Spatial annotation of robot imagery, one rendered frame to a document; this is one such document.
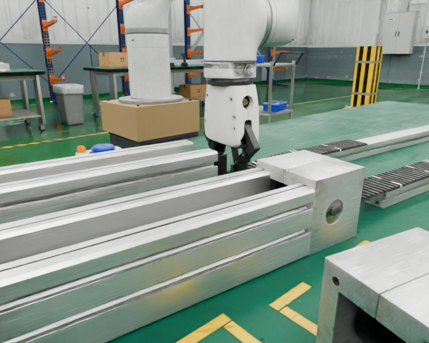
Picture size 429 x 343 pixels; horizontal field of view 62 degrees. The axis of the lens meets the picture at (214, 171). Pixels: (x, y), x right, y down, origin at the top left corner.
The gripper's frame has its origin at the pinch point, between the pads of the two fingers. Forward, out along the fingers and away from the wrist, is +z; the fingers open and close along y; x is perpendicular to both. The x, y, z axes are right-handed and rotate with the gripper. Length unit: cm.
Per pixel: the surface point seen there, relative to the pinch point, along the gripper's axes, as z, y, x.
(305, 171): -6.5, -21.2, 4.4
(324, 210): -2.4, -24.0, 3.8
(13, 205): -3.1, -3.9, 33.6
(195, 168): -3.1, -3.9, 9.2
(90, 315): -0.2, -23.7, 30.8
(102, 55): -15, 528, -146
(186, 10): -115, 777, -440
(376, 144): 0.6, -2.0, -41.0
